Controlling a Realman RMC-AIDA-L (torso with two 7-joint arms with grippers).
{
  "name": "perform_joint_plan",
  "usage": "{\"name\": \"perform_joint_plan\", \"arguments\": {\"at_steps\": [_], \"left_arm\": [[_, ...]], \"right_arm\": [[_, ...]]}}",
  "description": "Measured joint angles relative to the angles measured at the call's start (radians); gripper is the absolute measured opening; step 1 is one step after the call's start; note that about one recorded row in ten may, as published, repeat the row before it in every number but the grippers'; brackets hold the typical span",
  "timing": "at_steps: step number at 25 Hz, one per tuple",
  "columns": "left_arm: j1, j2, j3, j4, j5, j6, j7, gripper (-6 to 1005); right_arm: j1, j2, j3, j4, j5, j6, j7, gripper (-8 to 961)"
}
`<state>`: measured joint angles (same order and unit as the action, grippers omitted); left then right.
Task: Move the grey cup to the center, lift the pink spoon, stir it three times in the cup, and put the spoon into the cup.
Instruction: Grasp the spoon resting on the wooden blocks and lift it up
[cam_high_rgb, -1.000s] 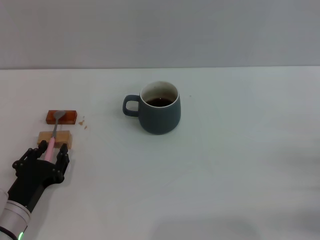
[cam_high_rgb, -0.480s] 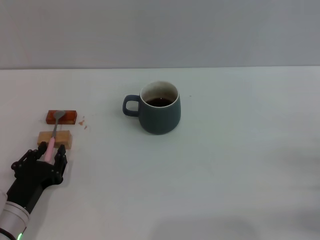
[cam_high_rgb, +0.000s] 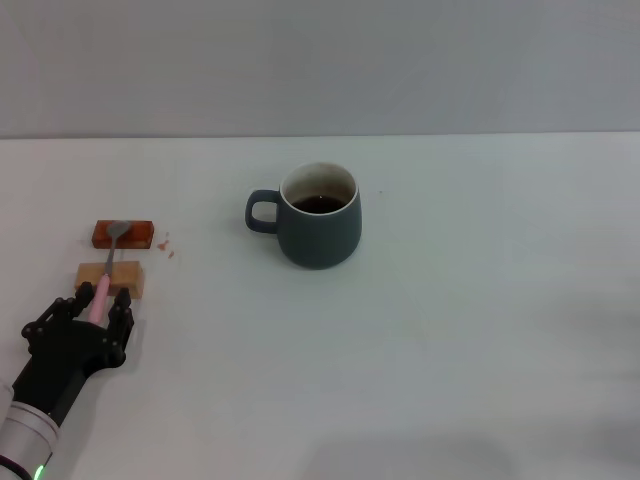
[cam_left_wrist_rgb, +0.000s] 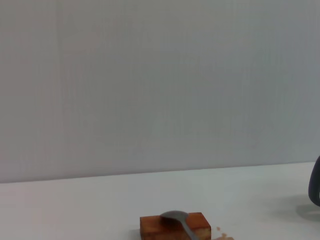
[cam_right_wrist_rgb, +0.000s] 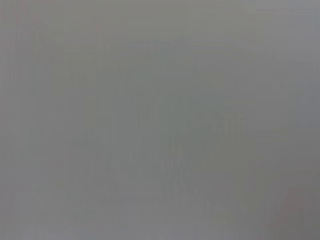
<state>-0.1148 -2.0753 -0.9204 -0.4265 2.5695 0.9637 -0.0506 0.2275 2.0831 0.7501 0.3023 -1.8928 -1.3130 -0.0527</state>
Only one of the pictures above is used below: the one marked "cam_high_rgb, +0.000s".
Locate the pink handled metal spoon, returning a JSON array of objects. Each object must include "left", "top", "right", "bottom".
[{"left": 88, "top": 220, "right": 133, "bottom": 324}]

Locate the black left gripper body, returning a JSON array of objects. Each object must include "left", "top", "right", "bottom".
[{"left": 11, "top": 320, "right": 125, "bottom": 427}]

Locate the reddish brown rectangular block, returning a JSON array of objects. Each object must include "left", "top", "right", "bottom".
[{"left": 92, "top": 219, "right": 155, "bottom": 250}]

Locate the dark grey ceramic mug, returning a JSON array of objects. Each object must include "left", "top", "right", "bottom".
[{"left": 244, "top": 161, "right": 363, "bottom": 271}]

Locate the light wooden spoon rest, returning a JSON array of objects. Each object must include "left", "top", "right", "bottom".
[{"left": 74, "top": 260, "right": 146, "bottom": 301}]

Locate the dark coffee liquid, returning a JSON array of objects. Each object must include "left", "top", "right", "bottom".
[{"left": 290, "top": 195, "right": 347, "bottom": 215}]

